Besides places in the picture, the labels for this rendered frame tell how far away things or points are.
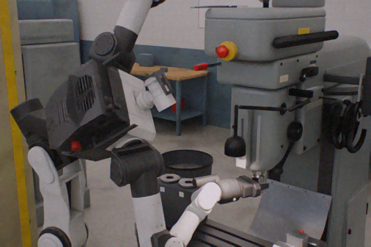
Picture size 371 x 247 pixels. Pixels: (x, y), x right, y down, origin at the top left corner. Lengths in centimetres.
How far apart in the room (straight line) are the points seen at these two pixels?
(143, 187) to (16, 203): 180
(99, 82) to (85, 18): 761
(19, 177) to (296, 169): 178
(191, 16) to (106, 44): 562
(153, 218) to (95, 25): 753
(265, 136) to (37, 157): 81
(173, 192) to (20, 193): 138
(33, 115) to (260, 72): 81
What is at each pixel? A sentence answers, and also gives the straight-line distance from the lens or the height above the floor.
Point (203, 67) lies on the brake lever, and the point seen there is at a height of 170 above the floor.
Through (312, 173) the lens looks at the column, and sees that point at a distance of 204.
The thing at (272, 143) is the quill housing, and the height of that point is 143.
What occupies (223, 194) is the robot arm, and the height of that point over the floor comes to 124.
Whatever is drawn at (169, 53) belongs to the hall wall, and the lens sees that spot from 745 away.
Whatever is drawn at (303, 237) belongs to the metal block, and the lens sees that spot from 172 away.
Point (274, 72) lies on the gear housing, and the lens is 145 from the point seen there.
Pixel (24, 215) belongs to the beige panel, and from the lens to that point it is 316.
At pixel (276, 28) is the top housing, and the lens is 140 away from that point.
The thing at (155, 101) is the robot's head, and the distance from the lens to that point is 145.
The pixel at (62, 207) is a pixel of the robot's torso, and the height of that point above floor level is 117.
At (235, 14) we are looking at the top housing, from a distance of 140.
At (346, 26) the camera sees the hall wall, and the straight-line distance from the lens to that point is 594.
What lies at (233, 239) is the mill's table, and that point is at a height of 94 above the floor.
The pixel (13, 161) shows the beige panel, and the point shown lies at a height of 94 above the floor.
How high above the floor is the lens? 191
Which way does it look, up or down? 15 degrees down
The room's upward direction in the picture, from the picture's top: straight up
